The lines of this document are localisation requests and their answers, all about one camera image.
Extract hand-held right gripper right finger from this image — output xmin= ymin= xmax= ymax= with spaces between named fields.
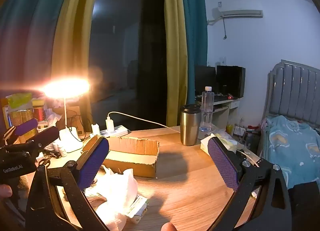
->
xmin=207 ymin=137 xmax=292 ymax=231

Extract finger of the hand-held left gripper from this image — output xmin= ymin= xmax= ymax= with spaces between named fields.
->
xmin=0 ymin=118 xmax=38 ymax=144
xmin=5 ymin=126 xmax=60 ymax=154

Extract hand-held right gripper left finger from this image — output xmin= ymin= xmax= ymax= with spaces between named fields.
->
xmin=25 ymin=136 xmax=110 ymax=231

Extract white paper tissue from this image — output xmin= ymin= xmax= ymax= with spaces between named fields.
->
xmin=84 ymin=165 xmax=139 ymax=231

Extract brown cardboard box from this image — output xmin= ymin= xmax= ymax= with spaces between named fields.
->
xmin=82 ymin=135 xmax=160 ymax=178

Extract person's left hand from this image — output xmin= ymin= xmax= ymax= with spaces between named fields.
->
xmin=0 ymin=184 xmax=13 ymax=198

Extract gold tin can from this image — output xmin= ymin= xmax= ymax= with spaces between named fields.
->
xmin=7 ymin=109 xmax=34 ymax=127

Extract crumpled white plastic bag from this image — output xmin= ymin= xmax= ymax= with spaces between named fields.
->
xmin=46 ymin=112 xmax=63 ymax=127

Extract red jar with yellow lid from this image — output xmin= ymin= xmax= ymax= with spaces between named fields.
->
xmin=32 ymin=99 xmax=46 ymax=122

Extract white tissue pack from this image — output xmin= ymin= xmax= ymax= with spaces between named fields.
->
xmin=200 ymin=133 xmax=238 ymax=155

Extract white desk lamp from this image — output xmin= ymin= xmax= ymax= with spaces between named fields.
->
xmin=41 ymin=77 xmax=90 ymax=153

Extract black scissors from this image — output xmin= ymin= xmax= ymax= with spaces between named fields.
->
xmin=37 ymin=155 xmax=54 ymax=167

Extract green snack bag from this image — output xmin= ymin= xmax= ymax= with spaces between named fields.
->
xmin=6 ymin=93 xmax=33 ymax=109

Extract brown paper bag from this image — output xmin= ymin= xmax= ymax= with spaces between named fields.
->
xmin=56 ymin=106 xmax=82 ymax=134

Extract white power strip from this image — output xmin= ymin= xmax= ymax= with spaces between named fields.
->
xmin=100 ymin=125 xmax=128 ymax=138

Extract steel tumbler with black lid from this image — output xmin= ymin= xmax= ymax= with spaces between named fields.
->
xmin=180 ymin=104 xmax=202 ymax=146

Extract white computer desk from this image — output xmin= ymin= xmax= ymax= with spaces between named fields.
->
xmin=197 ymin=96 xmax=243 ymax=130

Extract clear plastic water bottle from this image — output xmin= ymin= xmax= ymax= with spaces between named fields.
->
xmin=199 ymin=86 xmax=215 ymax=132

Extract printed tissue packet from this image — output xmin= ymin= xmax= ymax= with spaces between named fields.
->
xmin=125 ymin=195 xmax=150 ymax=223

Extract blue printed blanket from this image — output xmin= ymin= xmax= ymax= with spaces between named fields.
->
xmin=261 ymin=115 xmax=320 ymax=189

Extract black computer monitor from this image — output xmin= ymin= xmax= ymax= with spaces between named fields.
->
xmin=194 ymin=65 xmax=217 ymax=97

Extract yellow curtain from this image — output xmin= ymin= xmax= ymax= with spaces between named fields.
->
xmin=51 ymin=0 xmax=103 ymax=132
xmin=162 ymin=0 xmax=188 ymax=127

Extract dark cloth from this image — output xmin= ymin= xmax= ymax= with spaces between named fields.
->
xmin=287 ymin=181 xmax=320 ymax=231

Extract grey padded bed headboard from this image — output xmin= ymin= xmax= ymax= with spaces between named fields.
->
xmin=267 ymin=59 xmax=320 ymax=129

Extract teal curtain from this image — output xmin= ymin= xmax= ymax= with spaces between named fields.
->
xmin=181 ymin=0 xmax=208 ymax=99
xmin=0 ymin=0 xmax=88 ymax=92

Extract dark window glass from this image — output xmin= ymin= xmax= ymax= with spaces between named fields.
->
xmin=90 ymin=0 xmax=167 ymax=122

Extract white air conditioner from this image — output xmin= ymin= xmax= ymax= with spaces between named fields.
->
xmin=222 ymin=10 xmax=263 ymax=18

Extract white charging cable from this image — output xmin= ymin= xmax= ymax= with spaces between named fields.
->
xmin=107 ymin=112 xmax=181 ymax=133

